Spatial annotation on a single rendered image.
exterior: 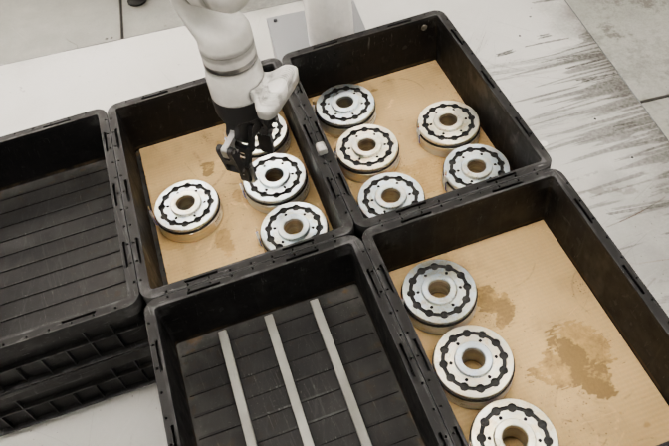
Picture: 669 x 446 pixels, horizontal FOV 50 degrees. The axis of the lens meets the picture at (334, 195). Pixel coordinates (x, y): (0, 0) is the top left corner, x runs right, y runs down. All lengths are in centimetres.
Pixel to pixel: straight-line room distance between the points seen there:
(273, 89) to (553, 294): 48
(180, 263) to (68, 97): 66
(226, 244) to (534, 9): 92
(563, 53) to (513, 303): 71
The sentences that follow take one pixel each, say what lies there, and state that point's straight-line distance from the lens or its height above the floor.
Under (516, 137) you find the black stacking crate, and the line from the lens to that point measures 111.
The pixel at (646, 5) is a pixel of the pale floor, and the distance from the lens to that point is 296.
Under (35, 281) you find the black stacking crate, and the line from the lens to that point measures 119.
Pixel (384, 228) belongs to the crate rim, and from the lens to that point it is 97.
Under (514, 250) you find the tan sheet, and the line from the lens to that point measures 108.
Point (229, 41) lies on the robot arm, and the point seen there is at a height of 118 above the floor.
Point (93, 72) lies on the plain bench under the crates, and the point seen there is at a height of 70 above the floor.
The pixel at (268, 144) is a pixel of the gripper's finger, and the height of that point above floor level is 94.
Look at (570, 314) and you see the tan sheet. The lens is 103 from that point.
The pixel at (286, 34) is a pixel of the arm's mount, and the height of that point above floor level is 80.
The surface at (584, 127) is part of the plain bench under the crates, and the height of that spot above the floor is 70.
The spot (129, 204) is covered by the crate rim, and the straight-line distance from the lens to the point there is 108.
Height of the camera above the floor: 171
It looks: 51 degrees down
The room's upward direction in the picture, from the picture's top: 9 degrees counter-clockwise
